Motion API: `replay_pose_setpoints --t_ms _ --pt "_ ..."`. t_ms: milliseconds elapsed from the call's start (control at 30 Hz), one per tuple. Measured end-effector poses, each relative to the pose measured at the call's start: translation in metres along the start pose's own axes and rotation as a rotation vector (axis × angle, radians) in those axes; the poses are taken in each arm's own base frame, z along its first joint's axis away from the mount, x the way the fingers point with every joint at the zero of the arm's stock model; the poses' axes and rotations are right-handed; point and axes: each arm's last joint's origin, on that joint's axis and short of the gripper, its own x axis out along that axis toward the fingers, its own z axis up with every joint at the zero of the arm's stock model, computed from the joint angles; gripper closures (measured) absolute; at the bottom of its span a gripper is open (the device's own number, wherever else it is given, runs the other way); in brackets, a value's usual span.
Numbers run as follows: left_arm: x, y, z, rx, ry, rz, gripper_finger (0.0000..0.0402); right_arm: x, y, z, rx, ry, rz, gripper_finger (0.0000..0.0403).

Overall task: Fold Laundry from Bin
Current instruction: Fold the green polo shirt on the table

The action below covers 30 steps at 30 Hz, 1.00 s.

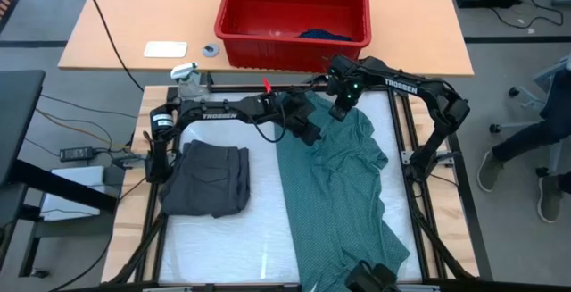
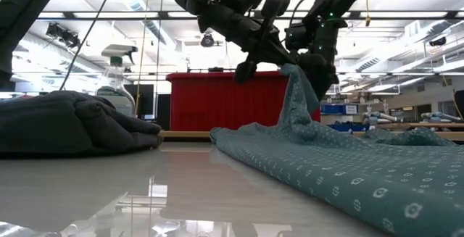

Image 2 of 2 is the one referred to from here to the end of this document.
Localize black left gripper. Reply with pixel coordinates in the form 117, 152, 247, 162
197, 0, 302, 85

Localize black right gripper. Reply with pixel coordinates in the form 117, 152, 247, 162
285, 19, 345, 100

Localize green patterned shirt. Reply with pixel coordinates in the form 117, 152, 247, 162
210, 62, 464, 237

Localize dark grey shorts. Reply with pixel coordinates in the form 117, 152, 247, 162
0, 90, 164, 154

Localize blue storage bin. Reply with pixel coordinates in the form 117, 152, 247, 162
328, 122, 370, 133
320, 103, 358, 115

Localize red plastic bin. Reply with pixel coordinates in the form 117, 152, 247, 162
165, 71, 322, 132

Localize overhead light bar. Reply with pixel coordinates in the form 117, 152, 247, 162
36, 9, 464, 22

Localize black monitor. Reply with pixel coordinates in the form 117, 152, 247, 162
124, 83, 155, 120

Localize clear spray bottle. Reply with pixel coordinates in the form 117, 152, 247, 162
96, 43, 138, 118

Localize yellow hanging cable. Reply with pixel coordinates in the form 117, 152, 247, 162
363, 0, 371, 28

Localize long black cable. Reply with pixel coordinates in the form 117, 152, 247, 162
59, 0, 112, 91

